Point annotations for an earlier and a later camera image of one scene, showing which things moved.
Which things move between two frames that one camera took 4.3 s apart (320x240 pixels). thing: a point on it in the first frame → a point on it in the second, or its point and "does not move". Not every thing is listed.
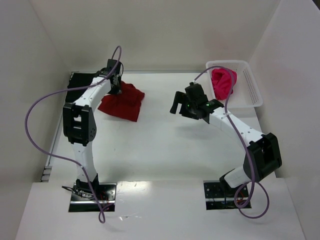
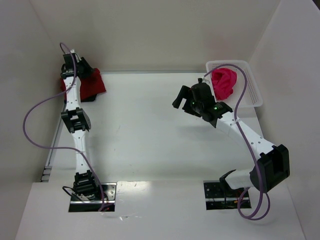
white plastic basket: (246, 93) does not move
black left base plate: (86, 201) does not move
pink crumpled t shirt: (221, 80) does not move
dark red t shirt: (125, 105) → (90, 83)
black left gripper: (115, 88) → (85, 69)
